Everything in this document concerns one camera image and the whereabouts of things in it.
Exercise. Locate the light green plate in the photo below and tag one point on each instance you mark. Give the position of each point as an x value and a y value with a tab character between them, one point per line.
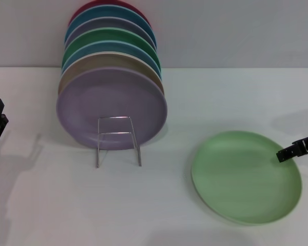
241	179

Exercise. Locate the maroon plate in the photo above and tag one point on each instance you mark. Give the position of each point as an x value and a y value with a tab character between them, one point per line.
89	3

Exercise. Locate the lavender plate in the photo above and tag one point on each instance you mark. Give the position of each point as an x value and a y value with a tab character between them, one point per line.
105	97

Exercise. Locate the blue plate, light-blue rim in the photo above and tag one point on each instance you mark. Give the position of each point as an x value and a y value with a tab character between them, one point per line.
105	46

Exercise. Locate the grey-purple plate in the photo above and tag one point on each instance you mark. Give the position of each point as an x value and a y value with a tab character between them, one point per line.
105	23

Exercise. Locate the beige plate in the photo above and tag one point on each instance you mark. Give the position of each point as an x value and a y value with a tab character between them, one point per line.
105	60

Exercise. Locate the dark green plate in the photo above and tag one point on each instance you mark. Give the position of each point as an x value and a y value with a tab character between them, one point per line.
105	34

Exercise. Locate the teal blue plate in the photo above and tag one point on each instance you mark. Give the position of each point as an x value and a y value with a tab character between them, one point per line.
105	11

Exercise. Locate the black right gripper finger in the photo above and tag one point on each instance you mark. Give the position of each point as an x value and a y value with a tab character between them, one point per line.
287	153

